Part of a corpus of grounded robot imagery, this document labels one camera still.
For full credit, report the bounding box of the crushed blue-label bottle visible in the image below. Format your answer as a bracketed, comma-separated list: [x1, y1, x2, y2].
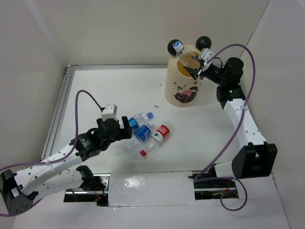
[129, 117, 139, 129]

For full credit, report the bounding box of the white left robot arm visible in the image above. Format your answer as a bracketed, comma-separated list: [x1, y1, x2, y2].
[0, 116, 132, 217]

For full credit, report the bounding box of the aluminium rail frame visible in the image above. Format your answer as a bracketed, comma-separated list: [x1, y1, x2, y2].
[40, 63, 235, 162]

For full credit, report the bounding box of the cream cat-print bin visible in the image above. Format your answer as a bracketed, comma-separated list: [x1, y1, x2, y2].
[164, 39, 202, 107]

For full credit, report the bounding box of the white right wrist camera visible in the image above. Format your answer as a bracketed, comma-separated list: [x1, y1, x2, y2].
[198, 48, 214, 62]

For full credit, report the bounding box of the clear unlabelled bottle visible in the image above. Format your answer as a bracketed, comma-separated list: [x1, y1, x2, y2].
[173, 41, 200, 69]

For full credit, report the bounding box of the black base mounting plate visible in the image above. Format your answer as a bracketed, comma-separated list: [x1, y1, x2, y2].
[63, 169, 239, 207]

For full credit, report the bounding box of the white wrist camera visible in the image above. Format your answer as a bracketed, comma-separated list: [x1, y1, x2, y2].
[198, 48, 214, 62]
[101, 104, 118, 121]

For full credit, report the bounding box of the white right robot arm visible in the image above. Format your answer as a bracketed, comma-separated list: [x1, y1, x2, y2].
[200, 57, 277, 187]

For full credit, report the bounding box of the red-label red-cap bottle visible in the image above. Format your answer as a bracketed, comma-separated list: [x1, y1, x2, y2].
[140, 121, 173, 157]

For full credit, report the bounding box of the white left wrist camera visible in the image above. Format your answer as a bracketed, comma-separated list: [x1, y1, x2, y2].
[101, 104, 118, 121]

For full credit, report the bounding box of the blue-cap clear bottle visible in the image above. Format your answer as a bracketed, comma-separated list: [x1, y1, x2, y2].
[133, 112, 153, 126]

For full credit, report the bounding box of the blue-label clear bottle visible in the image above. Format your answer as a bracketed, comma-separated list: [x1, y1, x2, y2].
[123, 122, 154, 155]

